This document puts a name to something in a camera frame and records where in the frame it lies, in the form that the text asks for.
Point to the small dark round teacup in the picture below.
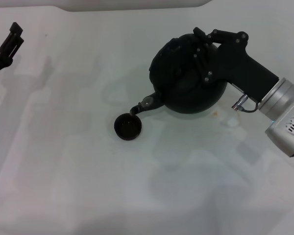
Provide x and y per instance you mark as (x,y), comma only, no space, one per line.
(128,127)

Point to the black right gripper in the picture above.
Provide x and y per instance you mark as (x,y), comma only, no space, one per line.
(235,61)

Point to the silver right arm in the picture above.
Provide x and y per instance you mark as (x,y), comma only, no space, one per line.
(284,110)

